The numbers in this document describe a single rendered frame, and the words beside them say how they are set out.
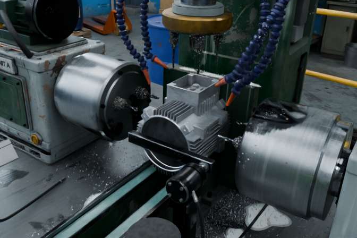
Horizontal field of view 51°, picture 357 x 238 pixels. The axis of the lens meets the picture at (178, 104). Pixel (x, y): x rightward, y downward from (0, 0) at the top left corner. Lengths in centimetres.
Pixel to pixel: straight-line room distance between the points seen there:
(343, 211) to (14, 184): 93
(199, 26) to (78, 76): 42
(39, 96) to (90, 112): 21
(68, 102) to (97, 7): 674
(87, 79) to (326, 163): 67
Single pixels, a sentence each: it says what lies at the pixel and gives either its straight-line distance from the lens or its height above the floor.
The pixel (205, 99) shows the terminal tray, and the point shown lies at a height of 112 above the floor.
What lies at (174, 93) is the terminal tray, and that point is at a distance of 99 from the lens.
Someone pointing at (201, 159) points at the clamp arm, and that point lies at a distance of 89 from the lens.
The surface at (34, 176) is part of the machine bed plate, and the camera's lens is 129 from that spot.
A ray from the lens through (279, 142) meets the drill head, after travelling 81.
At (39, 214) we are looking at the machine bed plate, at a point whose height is 80.
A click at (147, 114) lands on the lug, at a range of 97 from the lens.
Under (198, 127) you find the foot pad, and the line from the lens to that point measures 93.
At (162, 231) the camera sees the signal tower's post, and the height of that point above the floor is 122.
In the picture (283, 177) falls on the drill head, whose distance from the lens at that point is 81.
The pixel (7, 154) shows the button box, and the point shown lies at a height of 106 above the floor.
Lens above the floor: 151
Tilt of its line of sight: 24 degrees down
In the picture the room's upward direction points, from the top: 2 degrees clockwise
